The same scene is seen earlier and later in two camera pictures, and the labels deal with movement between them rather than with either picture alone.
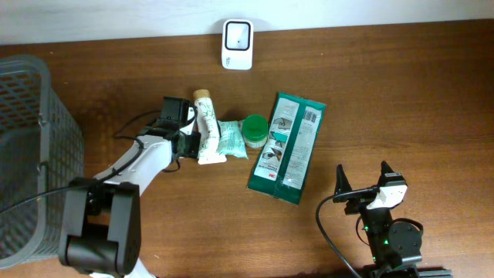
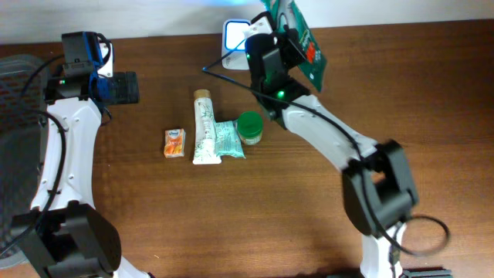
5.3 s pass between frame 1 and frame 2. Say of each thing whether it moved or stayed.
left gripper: moved
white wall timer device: stayed
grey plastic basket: stayed
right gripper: moved
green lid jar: moved
